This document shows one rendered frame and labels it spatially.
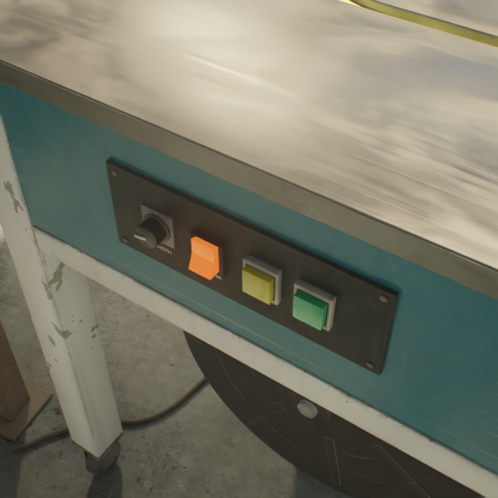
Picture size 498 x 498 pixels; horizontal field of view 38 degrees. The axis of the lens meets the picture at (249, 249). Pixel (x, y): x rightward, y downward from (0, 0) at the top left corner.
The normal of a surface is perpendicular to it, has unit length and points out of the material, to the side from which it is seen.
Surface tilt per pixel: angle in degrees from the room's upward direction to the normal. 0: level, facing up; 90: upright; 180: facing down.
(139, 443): 0
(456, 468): 90
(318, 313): 90
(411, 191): 0
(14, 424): 0
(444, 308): 90
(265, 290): 90
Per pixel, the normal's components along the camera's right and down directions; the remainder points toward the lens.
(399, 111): 0.00, -0.71
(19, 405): 0.89, 0.32
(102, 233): -0.56, 0.59
